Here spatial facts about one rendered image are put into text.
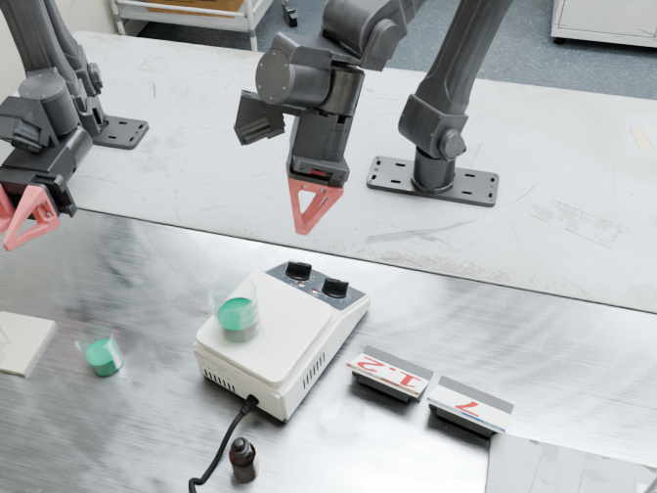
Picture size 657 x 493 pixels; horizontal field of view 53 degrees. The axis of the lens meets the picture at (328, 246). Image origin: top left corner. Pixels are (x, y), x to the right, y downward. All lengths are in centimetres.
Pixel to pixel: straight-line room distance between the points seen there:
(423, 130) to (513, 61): 216
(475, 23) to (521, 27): 242
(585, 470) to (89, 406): 57
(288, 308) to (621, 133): 68
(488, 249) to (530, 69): 211
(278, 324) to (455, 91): 39
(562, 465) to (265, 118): 50
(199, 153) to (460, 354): 55
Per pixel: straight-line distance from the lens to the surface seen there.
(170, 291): 92
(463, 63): 90
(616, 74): 309
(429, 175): 99
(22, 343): 93
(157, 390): 84
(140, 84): 132
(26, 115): 86
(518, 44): 318
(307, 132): 75
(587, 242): 100
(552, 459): 79
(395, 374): 79
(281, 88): 70
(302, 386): 77
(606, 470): 80
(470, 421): 77
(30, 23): 95
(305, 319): 76
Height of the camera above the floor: 160
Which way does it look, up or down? 48 degrees down
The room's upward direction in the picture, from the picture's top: 3 degrees counter-clockwise
